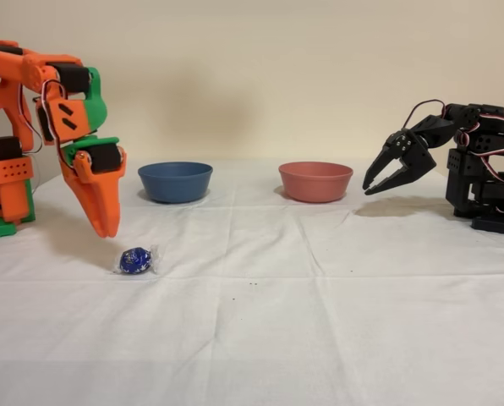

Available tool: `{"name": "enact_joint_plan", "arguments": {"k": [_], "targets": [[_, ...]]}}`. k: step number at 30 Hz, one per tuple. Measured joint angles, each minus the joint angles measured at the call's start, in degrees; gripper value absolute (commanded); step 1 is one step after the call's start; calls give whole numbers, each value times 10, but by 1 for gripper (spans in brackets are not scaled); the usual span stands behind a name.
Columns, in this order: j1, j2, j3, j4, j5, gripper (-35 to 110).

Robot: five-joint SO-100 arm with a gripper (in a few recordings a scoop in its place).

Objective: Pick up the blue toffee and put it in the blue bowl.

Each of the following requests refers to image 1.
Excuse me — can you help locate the orange arm servo cable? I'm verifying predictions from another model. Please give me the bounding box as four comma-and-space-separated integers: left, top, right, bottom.
39, 78, 67, 164

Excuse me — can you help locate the blue bowl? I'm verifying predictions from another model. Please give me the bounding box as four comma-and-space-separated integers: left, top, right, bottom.
137, 161, 215, 205

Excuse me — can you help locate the blue foil candy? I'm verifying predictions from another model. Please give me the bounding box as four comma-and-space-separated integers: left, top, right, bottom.
111, 244, 162, 277

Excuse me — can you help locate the white tablecloth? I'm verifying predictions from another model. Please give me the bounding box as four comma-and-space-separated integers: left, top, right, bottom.
0, 158, 504, 406

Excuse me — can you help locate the pink bowl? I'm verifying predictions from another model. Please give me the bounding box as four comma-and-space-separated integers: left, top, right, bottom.
277, 161, 354, 204

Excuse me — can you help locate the black arm servo cable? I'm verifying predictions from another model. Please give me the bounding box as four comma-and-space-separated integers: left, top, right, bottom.
403, 99, 446, 130

